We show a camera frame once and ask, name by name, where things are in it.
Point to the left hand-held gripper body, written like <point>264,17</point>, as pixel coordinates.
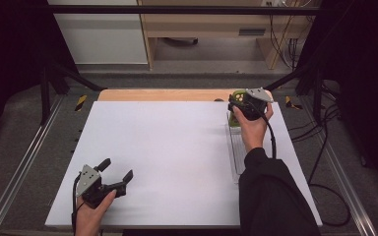
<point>90,183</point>

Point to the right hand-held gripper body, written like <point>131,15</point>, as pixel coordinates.
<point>257,95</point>

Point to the clear plastic packaging tray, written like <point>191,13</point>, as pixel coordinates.
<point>238,155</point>

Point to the person's right hand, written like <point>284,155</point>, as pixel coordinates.
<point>252,132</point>

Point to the person's left hand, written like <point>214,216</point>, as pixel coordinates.
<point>88,219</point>

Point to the yellow black tape marker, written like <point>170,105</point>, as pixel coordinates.
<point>81,102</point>
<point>288,102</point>

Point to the light wooden desk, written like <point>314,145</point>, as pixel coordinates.
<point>210,24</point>

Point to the white cabinet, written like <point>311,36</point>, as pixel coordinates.
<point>101,39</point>

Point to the black metal frame strut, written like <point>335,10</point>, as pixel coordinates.
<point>75,78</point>
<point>295,74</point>

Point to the aluminium rail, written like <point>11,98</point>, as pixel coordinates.
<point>344,183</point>
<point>23,164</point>

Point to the black metal frame bar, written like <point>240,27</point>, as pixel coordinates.
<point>177,10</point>

